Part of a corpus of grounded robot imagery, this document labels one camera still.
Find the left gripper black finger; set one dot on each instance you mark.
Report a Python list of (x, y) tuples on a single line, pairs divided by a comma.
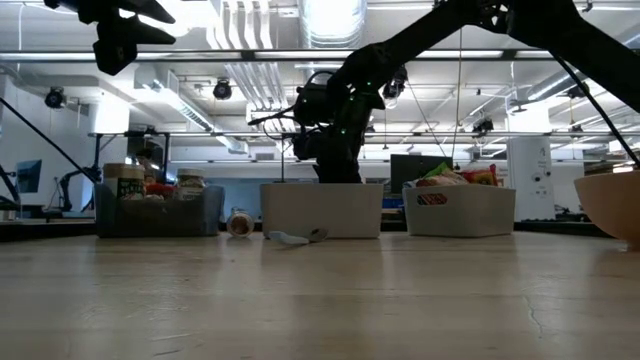
[(147, 10), (120, 42)]

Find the lime chili shrimp ramen packet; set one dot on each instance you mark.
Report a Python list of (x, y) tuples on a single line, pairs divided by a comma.
[(442, 175)]

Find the small metal clip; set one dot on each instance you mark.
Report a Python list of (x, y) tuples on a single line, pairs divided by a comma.
[(241, 224)]

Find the round can with tan lid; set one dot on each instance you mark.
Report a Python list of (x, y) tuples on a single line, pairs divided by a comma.
[(124, 181)]

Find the red ramen noodle packet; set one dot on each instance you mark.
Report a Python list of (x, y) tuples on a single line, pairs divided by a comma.
[(480, 176)]

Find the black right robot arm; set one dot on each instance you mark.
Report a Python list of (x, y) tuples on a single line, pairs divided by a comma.
[(525, 30)]

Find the black background robot arm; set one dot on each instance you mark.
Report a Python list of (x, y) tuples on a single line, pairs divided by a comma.
[(67, 187)]

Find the black computer monitor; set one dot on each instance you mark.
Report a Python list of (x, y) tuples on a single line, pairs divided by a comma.
[(407, 170)]

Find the white plastic bin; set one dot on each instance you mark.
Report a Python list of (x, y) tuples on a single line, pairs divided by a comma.
[(320, 210)]

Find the black beam with light strips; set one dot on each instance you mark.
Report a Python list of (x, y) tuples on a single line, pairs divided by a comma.
[(280, 55)]

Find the blue lit monitor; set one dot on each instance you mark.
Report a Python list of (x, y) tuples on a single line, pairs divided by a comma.
[(29, 176)]

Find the dark grey plastic bin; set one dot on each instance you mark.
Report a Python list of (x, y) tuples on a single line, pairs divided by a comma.
[(160, 217)]

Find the salmon pink bowl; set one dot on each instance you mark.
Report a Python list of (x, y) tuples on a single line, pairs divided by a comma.
[(612, 205)]

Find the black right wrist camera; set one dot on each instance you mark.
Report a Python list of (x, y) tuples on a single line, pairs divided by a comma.
[(312, 105)]

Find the black background rig frame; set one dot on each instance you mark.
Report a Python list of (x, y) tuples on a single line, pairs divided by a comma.
[(95, 150), (282, 150)]

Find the silver ventilation duct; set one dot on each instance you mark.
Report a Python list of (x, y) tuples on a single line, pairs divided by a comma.
[(330, 20)]

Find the black aluminium table frame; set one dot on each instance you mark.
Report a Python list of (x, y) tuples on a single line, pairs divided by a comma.
[(45, 229)]

